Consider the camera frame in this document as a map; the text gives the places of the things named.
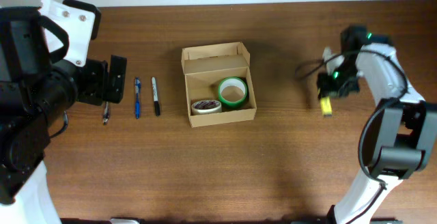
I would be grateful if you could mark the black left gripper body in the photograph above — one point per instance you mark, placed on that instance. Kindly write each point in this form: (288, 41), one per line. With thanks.
(116, 78)

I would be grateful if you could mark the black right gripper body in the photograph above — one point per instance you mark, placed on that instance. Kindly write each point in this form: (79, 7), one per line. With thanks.
(329, 89)

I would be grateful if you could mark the yellow highlighter marker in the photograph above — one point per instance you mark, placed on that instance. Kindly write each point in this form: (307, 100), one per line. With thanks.
(326, 107)

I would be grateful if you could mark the black silver pen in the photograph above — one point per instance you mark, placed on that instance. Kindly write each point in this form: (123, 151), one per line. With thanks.
(106, 113)

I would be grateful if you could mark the blue pen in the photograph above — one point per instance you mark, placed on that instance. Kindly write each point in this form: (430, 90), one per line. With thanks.
(137, 97)

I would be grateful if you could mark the black sharpie marker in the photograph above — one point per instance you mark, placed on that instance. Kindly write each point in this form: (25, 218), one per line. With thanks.
(155, 96)

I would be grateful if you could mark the white masking tape roll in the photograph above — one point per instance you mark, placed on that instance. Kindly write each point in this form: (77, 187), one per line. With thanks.
(204, 107)

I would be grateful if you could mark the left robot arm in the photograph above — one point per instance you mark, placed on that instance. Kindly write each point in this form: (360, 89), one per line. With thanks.
(38, 85)

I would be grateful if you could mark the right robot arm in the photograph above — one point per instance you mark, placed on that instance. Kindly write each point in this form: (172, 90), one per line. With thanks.
(397, 139)

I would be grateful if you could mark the green tape roll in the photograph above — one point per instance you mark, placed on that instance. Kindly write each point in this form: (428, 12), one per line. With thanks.
(232, 92)

